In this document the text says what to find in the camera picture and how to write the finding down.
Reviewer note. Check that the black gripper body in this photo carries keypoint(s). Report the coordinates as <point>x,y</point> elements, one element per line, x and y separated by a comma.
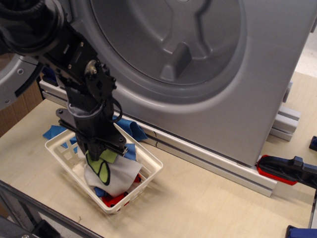
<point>92,121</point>

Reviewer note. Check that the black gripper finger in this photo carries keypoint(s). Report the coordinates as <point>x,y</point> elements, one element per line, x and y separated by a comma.
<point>95,150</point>

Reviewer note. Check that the green cloth with black trim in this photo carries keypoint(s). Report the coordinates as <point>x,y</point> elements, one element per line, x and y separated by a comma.
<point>100,166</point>

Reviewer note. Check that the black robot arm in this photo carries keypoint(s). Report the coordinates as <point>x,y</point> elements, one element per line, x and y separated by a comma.
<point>39,29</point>

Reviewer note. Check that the white plastic laundry basket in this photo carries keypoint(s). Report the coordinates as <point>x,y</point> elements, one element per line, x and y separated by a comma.
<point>65,150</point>

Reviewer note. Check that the grey toy washing machine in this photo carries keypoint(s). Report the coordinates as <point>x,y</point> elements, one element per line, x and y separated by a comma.
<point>211,72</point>

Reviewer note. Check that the blue cloth in basket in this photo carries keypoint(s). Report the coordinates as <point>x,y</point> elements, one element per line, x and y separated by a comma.
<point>131,152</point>

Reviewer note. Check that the grey cloth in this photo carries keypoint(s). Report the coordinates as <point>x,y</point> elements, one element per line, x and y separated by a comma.
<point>122,174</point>

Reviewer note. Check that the blue cloth behind basket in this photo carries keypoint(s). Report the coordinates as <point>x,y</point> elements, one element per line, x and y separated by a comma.
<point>130,127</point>

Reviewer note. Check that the red cloth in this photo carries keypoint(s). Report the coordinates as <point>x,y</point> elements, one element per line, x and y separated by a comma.
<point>110,201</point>

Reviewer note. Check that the red black clamp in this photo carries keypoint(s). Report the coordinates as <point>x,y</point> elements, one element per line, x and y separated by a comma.
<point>288,171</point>

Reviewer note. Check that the blue clamp pad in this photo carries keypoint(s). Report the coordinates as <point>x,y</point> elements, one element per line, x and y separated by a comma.
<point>293,232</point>

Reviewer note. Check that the black clamp end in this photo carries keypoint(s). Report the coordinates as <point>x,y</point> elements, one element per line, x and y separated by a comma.
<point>313,143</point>

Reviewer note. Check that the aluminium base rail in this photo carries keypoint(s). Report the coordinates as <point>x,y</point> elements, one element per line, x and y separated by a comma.
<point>284,126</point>

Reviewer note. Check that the black metal table frame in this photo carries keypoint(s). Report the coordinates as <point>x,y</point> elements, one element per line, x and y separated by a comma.
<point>26,217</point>

